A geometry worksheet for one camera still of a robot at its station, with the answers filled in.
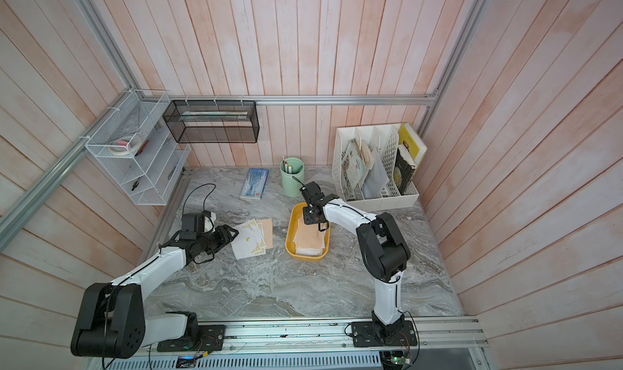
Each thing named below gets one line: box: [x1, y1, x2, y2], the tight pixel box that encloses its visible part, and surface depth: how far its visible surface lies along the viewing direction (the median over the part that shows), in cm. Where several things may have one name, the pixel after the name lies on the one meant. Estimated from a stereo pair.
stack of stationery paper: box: [292, 216, 326, 257], surface depth 95 cm
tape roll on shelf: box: [107, 137, 140, 157], surface depth 75 cm
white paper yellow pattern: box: [230, 219, 263, 260], surface depth 97 cm
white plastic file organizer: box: [331, 122, 428, 211], surface depth 102 cm
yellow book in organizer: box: [398, 122, 428, 165], surface depth 97 cm
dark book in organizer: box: [394, 143, 417, 196], surface depth 100 cm
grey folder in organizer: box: [360, 149, 390, 200], surface depth 100 cm
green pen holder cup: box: [279, 157, 306, 198], surface depth 106 cm
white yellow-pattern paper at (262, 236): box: [251, 222, 267, 256], surface depth 97 cm
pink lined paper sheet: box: [256, 218, 274, 250], surface depth 100 cm
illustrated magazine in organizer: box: [340, 137, 375, 199], surface depth 101 cm
